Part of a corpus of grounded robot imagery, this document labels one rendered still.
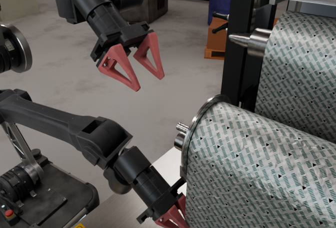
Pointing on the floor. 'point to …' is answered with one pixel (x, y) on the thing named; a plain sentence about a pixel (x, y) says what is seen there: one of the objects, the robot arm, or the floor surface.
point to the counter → (17, 1)
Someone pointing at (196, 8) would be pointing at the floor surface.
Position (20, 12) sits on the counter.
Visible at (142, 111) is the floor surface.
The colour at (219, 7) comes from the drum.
